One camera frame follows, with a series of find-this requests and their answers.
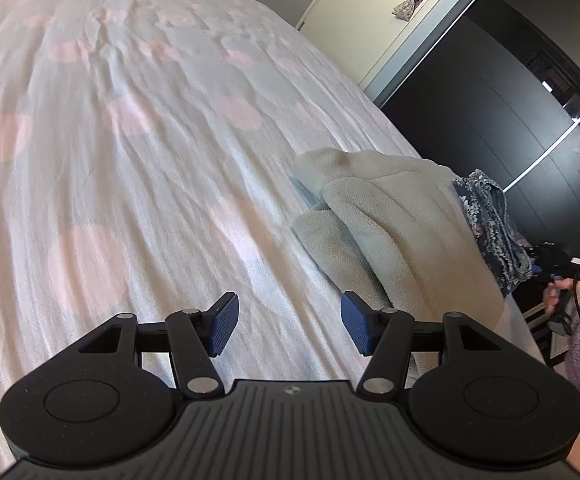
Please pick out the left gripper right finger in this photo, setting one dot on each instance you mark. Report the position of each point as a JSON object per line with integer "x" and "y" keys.
{"x": 385, "y": 336}

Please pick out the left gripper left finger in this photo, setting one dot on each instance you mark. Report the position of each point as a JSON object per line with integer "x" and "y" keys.
{"x": 196, "y": 337}

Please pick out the dark floral trousers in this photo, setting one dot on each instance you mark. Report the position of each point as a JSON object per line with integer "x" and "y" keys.
{"x": 504, "y": 250}

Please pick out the person right hand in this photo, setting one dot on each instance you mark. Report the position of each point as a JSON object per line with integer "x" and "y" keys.
{"x": 551, "y": 295}

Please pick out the beige folded fleece garment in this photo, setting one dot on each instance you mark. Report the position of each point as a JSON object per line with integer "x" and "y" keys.
{"x": 391, "y": 229}

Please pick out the black wardrobe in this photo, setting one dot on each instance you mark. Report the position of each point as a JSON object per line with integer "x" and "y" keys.
{"x": 500, "y": 92}

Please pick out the pink polka dot bedsheet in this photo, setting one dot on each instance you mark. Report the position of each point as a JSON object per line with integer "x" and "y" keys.
{"x": 145, "y": 167}

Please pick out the cream room door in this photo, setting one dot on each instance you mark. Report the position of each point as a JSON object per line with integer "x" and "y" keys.
{"x": 374, "y": 49}

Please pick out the door handle with pouch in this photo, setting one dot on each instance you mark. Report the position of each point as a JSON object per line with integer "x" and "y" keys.
{"x": 404, "y": 11}

